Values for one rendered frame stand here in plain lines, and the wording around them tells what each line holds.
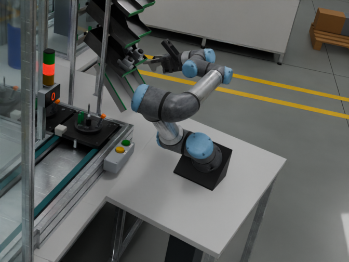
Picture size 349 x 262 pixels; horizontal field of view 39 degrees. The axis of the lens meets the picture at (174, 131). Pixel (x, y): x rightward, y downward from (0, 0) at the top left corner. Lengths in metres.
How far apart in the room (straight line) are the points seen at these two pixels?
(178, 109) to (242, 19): 4.43
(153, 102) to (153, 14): 4.52
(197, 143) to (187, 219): 0.34
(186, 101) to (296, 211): 2.18
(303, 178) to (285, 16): 2.53
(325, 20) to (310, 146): 3.25
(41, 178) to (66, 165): 0.15
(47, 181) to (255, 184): 1.02
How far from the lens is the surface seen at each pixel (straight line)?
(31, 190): 1.66
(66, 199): 2.05
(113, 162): 2.27
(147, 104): 1.87
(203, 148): 2.19
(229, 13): 6.20
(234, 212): 2.29
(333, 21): 7.68
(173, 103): 1.84
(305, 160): 4.53
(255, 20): 6.21
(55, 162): 2.32
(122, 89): 2.68
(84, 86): 3.12
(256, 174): 2.57
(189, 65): 2.18
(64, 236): 2.04
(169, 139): 2.19
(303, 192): 4.11
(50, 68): 2.19
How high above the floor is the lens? 2.28
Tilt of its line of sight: 31 degrees down
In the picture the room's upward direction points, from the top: 10 degrees clockwise
